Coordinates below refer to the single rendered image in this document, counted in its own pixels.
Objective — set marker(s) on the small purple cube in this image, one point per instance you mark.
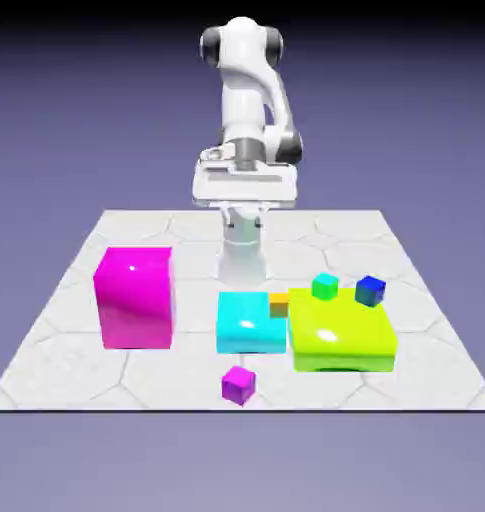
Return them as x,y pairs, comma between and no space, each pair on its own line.
238,384

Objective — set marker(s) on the small green cube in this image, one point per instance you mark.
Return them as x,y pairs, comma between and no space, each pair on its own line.
324,286

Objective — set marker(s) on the large cyan box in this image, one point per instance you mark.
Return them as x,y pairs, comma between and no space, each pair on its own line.
246,324

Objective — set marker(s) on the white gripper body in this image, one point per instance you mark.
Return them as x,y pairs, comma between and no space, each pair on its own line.
244,188

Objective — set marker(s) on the large magenta box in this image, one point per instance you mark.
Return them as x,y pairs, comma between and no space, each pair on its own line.
134,298

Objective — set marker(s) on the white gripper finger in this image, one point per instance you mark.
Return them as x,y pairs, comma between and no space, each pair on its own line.
228,218
259,218

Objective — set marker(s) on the large yellow-green box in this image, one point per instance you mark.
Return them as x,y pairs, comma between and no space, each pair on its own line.
342,332

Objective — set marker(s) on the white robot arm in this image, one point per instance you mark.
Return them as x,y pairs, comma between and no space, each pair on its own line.
242,104

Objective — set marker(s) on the small blue cube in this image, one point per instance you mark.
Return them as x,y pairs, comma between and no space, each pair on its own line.
370,291

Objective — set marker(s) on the small orange cube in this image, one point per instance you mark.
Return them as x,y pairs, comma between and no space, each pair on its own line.
278,304

